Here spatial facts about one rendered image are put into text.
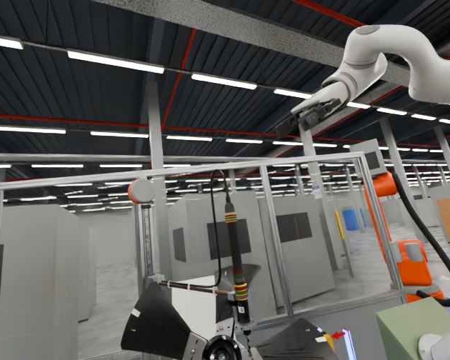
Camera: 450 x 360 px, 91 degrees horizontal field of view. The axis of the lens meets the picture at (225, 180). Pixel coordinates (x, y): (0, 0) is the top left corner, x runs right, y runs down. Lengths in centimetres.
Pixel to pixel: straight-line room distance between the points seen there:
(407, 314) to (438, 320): 12
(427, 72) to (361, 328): 164
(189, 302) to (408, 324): 91
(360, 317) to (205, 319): 116
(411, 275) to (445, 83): 406
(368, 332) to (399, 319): 77
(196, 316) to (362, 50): 112
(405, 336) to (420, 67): 95
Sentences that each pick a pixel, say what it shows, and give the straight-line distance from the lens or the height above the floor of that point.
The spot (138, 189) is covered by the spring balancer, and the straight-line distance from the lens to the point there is 140.
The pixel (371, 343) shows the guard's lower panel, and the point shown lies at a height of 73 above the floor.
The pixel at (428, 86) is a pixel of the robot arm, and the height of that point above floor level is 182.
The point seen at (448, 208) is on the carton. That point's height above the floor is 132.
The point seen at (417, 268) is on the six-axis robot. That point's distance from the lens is 458.
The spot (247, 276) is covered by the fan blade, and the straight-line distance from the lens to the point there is 97.
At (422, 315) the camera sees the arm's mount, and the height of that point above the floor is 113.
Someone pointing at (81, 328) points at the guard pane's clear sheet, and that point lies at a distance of 170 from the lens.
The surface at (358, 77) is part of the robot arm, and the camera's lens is 66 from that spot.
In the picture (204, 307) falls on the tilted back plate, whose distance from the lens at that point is 118.
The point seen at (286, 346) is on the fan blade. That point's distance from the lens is 92.
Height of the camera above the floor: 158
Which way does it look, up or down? 13 degrees up
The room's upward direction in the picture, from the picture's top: 8 degrees counter-clockwise
